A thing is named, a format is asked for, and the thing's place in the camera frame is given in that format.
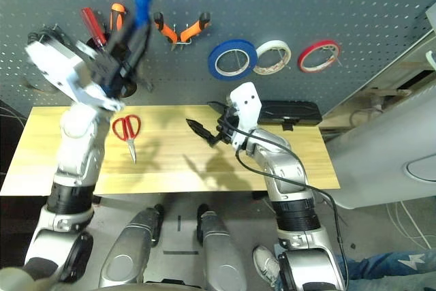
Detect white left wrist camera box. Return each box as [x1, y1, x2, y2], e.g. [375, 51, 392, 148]
[25, 40, 125, 112]

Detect red handled screwdriver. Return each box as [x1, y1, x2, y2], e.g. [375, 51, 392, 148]
[80, 7, 108, 48]

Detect white tape roll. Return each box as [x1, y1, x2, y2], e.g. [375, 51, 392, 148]
[252, 40, 292, 76]

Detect black tool cup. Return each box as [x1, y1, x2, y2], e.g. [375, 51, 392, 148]
[85, 33, 139, 98]

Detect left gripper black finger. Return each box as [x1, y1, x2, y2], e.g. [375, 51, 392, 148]
[108, 20, 137, 57]
[127, 23, 153, 69]

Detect blue jeans leg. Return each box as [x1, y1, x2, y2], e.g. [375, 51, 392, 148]
[335, 249, 436, 291]

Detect olive robot torso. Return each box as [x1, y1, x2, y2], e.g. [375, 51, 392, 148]
[0, 266, 205, 291]

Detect orange black handled screwdriver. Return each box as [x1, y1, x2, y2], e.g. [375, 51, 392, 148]
[109, 3, 126, 33]

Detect red tape roll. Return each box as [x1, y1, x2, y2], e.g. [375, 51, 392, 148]
[298, 40, 342, 74]

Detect silver robot leg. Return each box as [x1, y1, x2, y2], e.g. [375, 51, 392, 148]
[197, 204, 248, 291]
[98, 204, 165, 288]

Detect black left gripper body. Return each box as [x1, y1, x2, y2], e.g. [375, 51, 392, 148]
[90, 50, 137, 97]

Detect silver right robot leg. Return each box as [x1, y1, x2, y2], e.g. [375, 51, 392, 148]
[197, 204, 248, 291]

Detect orange black needle-nose pliers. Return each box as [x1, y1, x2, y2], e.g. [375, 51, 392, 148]
[153, 12, 211, 52]

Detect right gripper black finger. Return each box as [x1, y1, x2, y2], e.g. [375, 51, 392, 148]
[207, 102, 232, 114]
[185, 119, 221, 148]

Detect white curved machine housing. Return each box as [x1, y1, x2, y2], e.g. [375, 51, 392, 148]
[326, 76, 436, 210]

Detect metal wire plier holder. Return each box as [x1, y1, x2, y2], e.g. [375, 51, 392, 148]
[170, 24, 193, 50]

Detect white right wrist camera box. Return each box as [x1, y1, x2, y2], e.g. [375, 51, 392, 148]
[226, 82, 263, 151]

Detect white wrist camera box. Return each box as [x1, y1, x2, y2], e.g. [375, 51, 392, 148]
[25, 40, 125, 112]
[226, 82, 263, 151]

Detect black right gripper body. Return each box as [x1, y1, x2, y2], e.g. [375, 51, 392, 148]
[215, 108, 239, 145]

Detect blue tape roll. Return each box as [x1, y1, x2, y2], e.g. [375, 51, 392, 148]
[207, 39, 258, 82]

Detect white floor cables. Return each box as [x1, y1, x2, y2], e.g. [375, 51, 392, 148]
[386, 202, 433, 251]

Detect black handled scissors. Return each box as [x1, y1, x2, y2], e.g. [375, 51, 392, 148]
[27, 25, 65, 44]

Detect white sneaker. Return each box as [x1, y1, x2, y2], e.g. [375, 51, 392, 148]
[252, 245, 282, 287]

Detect silver left robot leg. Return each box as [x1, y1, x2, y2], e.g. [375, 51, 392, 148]
[98, 204, 165, 288]

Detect black plastic case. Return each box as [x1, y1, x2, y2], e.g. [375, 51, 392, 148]
[257, 99, 324, 132]

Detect red handled scissors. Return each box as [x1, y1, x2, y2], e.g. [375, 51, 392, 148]
[112, 114, 142, 165]

